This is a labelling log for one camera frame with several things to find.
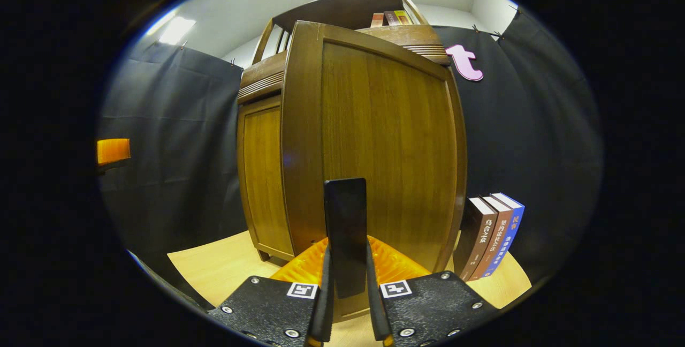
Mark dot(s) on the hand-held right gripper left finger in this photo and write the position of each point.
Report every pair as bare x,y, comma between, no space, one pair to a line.
324,304

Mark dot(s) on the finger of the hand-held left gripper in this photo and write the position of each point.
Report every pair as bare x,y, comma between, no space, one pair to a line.
113,151

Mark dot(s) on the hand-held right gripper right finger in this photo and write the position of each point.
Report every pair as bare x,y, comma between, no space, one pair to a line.
376,309

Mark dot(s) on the wooden cabinet door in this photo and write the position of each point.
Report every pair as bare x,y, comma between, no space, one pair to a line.
385,138
262,175

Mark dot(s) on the wooden double-door shoe cabinet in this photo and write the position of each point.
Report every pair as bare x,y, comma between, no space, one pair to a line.
342,12

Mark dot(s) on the black backdrop cloth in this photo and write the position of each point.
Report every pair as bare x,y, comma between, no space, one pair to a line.
176,122

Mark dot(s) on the dark brown book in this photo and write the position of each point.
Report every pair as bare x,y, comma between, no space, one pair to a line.
473,240

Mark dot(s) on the small ceiling light panel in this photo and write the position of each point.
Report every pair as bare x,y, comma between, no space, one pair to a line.
176,30

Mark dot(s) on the reddish brown book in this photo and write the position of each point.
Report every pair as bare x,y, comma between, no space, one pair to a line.
495,240

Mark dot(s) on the blue book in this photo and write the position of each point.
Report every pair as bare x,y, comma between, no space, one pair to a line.
511,234

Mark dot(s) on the yellow book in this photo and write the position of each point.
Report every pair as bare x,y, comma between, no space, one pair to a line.
404,17

